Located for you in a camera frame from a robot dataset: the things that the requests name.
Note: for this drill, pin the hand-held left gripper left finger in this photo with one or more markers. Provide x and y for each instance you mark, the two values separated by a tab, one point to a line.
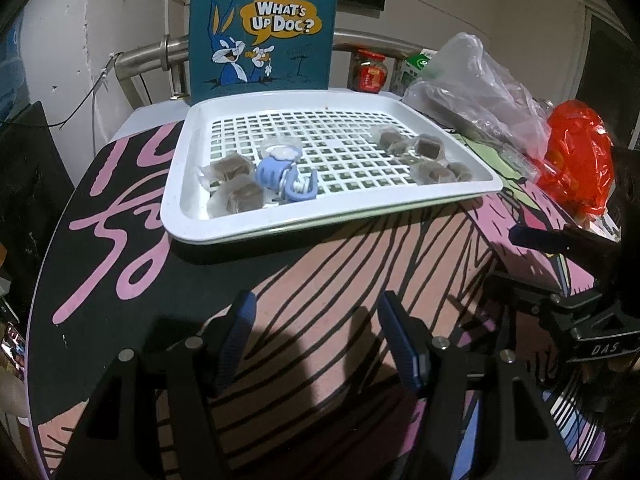
235	345

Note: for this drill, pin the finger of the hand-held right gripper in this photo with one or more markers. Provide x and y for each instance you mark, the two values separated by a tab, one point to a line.
530	236
520	292

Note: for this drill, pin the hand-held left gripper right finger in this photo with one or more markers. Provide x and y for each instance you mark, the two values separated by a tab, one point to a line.
402	345

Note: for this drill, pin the clear packet brown contents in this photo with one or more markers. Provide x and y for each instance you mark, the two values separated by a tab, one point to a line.
242	197
227	170
387	137
427	147
430	172

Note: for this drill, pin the white perforated tray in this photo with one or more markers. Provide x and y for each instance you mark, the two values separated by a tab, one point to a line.
200	220

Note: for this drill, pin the red plastic bag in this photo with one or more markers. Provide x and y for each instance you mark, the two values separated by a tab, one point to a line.
575	160

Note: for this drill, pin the cartoon printed table cloth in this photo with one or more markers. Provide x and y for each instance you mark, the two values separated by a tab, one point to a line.
325	270

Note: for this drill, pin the clear plastic bag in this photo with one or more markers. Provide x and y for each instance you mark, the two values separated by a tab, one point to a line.
475	90

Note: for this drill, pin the green white carton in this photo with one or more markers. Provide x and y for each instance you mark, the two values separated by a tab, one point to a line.
412	67

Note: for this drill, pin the red sauce jar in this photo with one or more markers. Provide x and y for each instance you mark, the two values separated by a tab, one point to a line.
370	75

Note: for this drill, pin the black cabinet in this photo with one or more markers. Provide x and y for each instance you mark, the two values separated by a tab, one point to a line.
30	185

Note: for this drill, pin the blue water jug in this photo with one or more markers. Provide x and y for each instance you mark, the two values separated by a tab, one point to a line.
10	75

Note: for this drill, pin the metal rail pipe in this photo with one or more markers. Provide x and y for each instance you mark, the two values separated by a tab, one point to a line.
145	55

